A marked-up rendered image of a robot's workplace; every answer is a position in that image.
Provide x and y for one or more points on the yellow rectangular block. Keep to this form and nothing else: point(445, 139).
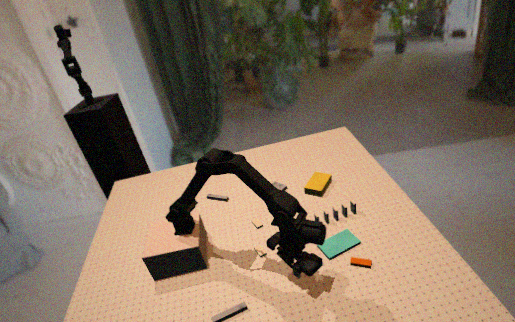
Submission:
point(318, 184)

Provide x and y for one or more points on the mint green flat block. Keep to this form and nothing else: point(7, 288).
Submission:
point(339, 244)

